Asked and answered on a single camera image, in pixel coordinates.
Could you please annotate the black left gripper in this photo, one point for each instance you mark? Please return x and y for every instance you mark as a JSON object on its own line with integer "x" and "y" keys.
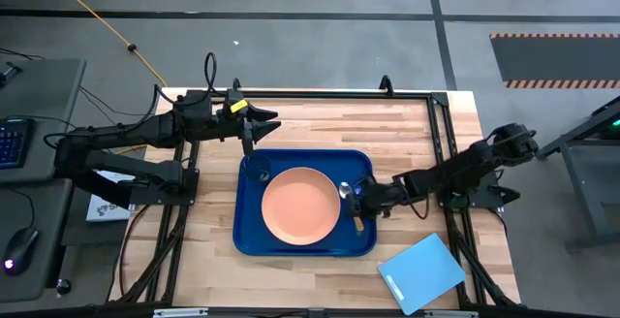
{"x": 232, "y": 126}

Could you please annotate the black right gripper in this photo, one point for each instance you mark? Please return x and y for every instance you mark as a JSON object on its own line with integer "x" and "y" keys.
{"x": 382, "y": 199}

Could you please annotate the dark translucent blue cup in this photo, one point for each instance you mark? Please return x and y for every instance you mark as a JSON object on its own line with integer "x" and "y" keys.
{"x": 257, "y": 168}

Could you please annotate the peach orange round plate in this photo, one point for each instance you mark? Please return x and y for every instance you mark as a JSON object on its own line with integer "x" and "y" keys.
{"x": 300, "y": 206}

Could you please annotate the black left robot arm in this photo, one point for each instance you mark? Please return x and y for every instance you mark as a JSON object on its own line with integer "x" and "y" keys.
{"x": 145, "y": 131}

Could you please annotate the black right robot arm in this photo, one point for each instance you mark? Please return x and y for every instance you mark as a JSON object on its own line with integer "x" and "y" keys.
{"x": 460, "y": 168}

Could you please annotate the blue plastic tray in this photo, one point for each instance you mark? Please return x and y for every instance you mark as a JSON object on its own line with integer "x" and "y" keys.
{"x": 310, "y": 159}

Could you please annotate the light blue cutting board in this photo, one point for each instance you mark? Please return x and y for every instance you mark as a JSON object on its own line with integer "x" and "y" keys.
{"x": 421, "y": 274}

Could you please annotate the white printed booklet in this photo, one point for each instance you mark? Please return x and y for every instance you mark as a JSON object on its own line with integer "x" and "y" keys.
{"x": 104, "y": 209}

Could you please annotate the grey desk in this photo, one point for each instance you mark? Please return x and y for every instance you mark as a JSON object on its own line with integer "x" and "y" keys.
{"x": 43, "y": 95}

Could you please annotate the black metal stand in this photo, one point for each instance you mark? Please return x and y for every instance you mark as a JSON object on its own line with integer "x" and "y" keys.
{"x": 588, "y": 187}

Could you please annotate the black hazard striped floor mat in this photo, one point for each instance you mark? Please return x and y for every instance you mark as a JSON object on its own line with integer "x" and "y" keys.
{"x": 557, "y": 58}

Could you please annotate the black backlit keyboard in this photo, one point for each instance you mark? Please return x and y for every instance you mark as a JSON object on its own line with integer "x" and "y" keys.
{"x": 13, "y": 143}

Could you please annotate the black round knob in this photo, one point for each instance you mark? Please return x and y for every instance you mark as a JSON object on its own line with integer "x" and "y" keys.
{"x": 63, "y": 286}

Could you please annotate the black computer mouse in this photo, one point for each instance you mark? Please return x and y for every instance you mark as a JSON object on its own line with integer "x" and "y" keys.
{"x": 19, "y": 250}

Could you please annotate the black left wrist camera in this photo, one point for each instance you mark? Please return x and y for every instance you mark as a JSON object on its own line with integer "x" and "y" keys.
{"x": 236, "y": 104}

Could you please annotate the black aluminium table frame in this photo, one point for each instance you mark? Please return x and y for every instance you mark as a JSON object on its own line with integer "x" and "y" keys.
{"x": 436, "y": 129}

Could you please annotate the silver aluminium bracket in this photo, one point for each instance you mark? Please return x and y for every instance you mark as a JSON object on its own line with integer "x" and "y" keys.
{"x": 180, "y": 312}
{"x": 450, "y": 314}

